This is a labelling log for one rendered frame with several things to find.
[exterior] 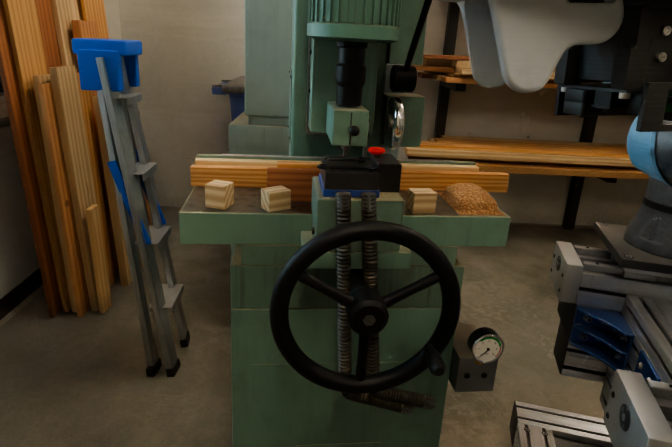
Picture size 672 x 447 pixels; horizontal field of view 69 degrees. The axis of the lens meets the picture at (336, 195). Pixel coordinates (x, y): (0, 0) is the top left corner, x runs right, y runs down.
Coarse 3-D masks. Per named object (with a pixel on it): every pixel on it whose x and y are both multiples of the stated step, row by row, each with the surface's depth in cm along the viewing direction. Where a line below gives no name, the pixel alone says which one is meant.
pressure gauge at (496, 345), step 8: (480, 328) 93; (488, 328) 93; (472, 336) 93; (480, 336) 91; (488, 336) 91; (496, 336) 91; (472, 344) 92; (480, 344) 92; (488, 344) 92; (496, 344) 92; (472, 352) 92; (480, 352) 92; (488, 352) 92; (496, 352) 92; (480, 360) 92; (488, 360) 93
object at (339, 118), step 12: (336, 108) 95; (348, 108) 96; (360, 108) 97; (336, 120) 94; (348, 120) 94; (360, 120) 94; (336, 132) 94; (348, 132) 95; (360, 132) 95; (336, 144) 95; (348, 144) 95; (360, 144) 96
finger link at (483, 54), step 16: (448, 0) 25; (464, 0) 25; (480, 0) 25; (464, 16) 25; (480, 16) 25; (480, 32) 26; (480, 48) 26; (496, 48) 26; (480, 64) 26; (496, 64) 26; (480, 80) 27; (496, 80) 27
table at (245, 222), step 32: (192, 192) 95; (256, 192) 97; (192, 224) 85; (224, 224) 86; (256, 224) 86; (288, 224) 87; (416, 224) 90; (448, 224) 90; (480, 224) 91; (352, 256) 80; (384, 256) 80
